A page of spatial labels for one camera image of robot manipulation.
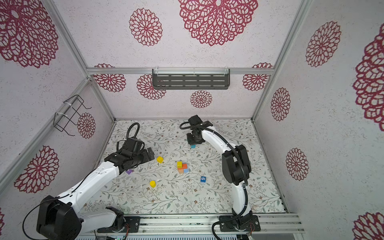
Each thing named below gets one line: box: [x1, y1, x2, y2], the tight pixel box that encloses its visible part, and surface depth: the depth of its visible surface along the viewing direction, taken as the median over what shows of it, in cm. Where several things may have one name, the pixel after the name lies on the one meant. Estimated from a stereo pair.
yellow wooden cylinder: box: [149, 180, 157, 188], surface depth 87 cm
